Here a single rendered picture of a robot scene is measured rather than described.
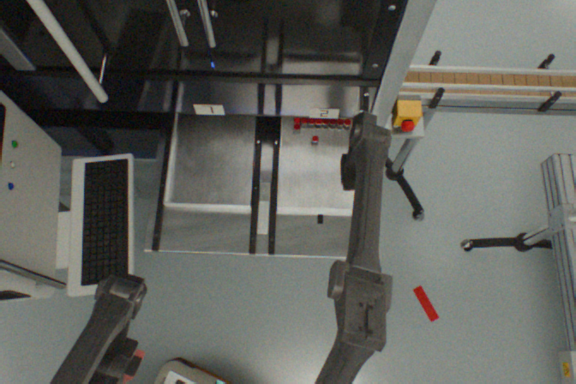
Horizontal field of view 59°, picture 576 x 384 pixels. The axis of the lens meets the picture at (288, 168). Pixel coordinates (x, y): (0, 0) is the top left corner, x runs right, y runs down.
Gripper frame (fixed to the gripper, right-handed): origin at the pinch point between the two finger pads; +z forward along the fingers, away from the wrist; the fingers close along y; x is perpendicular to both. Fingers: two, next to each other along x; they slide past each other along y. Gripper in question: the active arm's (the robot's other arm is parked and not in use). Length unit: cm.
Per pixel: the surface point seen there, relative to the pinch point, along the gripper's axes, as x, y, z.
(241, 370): 35, -26, 116
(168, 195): 53, 8, 20
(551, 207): -85, 26, 57
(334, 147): 2.2, 24.2, 16.3
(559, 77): -70, 47, 7
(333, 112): 4.0, 26.0, 1.0
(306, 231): 10.9, -2.9, 21.7
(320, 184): 6.8, 11.7, 18.7
